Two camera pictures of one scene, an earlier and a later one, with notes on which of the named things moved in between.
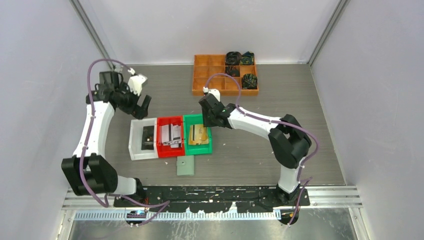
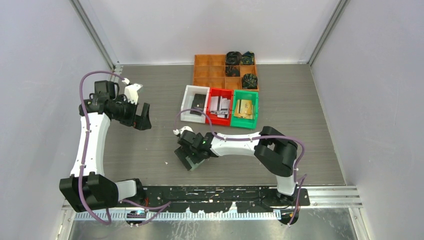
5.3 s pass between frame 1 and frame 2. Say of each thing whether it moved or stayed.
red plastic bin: moved
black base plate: stayed
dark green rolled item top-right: stayed
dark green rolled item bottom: stayed
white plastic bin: moved
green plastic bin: moved
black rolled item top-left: stayed
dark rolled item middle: stayed
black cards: moved
